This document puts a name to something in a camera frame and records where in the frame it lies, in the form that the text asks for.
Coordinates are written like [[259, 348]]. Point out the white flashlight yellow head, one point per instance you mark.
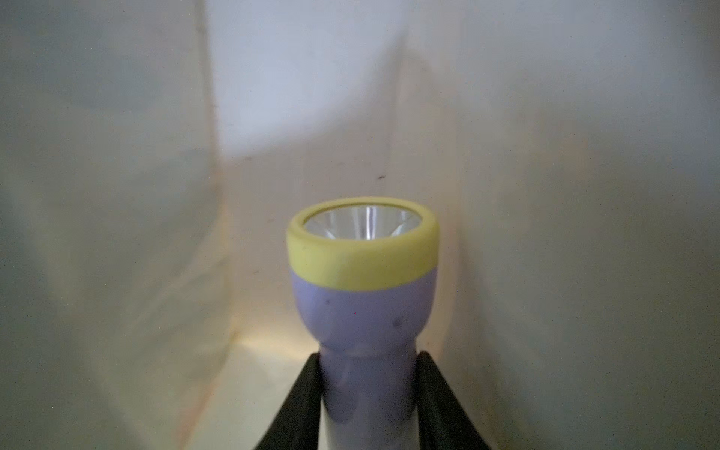
[[364, 274]]

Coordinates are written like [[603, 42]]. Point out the white printed tote bag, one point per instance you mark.
[[153, 153]]

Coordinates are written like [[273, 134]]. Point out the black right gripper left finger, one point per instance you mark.
[[296, 425]]

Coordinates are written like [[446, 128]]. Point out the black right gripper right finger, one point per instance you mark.
[[442, 422]]

